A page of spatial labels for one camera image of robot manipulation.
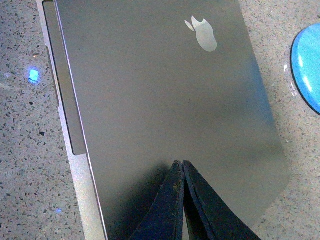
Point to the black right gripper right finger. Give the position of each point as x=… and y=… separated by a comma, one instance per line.
x=207, y=215

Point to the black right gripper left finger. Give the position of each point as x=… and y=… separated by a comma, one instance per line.
x=164, y=220

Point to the grey laptop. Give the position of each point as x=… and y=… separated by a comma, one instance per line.
x=143, y=83

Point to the blue desk lamp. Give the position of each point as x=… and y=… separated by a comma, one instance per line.
x=305, y=65

